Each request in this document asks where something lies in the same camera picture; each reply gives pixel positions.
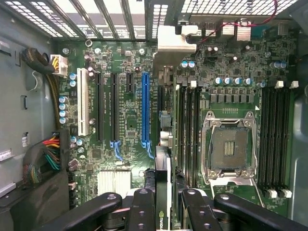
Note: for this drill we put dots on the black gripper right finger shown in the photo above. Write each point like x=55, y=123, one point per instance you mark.
x=197, y=214

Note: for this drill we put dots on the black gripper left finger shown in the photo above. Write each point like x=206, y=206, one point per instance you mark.
x=142, y=214

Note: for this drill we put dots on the white chipset heat sink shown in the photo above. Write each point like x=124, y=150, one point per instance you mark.
x=114, y=180

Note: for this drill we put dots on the CPU socket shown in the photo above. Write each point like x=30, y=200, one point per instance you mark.
x=229, y=149

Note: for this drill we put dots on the black RAM slot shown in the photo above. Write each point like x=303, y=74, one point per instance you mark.
x=264, y=134
x=286, y=134
x=192, y=134
x=199, y=134
x=272, y=134
x=279, y=134
x=187, y=134

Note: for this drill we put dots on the blue expansion slot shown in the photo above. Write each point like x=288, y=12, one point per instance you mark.
x=145, y=108

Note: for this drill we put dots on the long black expansion slot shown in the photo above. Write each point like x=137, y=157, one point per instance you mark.
x=160, y=108
x=99, y=108
x=115, y=108

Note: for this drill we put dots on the white expansion slot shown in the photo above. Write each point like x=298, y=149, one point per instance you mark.
x=82, y=101

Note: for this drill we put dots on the short black expansion slot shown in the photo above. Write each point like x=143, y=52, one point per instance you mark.
x=129, y=83

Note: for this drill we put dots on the open grey PC case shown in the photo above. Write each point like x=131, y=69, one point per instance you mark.
x=300, y=120

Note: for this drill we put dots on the green motherboard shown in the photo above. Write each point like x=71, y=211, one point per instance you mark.
x=134, y=60

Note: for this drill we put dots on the white power connector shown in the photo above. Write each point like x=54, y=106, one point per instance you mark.
x=60, y=65

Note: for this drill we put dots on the silver rear port block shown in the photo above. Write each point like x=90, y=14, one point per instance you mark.
x=227, y=30
x=244, y=30

